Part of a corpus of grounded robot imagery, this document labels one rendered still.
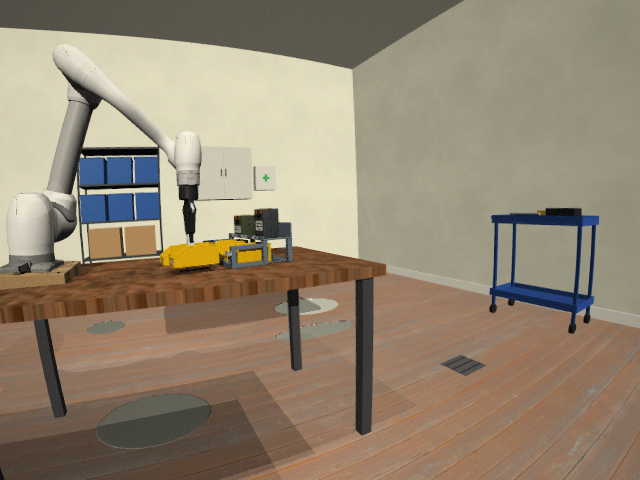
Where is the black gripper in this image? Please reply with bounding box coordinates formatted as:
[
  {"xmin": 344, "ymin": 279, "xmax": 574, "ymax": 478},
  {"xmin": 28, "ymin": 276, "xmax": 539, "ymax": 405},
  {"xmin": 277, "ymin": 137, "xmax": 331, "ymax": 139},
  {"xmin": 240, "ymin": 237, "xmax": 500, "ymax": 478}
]
[{"xmin": 179, "ymin": 186, "xmax": 198, "ymax": 246}]

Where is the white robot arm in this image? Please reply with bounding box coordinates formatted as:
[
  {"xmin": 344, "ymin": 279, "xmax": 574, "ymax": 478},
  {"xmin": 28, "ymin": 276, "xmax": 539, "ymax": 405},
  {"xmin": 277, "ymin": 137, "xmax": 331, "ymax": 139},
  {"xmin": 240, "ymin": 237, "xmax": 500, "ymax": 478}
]
[{"xmin": 0, "ymin": 44, "xmax": 202, "ymax": 273}]

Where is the yellow bin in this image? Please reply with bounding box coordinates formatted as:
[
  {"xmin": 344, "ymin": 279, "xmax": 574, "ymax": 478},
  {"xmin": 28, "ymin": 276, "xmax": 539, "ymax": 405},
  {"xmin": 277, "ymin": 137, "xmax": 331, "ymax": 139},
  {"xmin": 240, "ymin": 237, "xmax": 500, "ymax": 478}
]
[
  {"xmin": 225, "ymin": 242, "xmax": 271, "ymax": 263},
  {"xmin": 169, "ymin": 242, "xmax": 219, "ymax": 268},
  {"xmin": 215, "ymin": 239, "xmax": 248, "ymax": 259},
  {"xmin": 160, "ymin": 245, "xmax": 179, "ymax": 266}
]

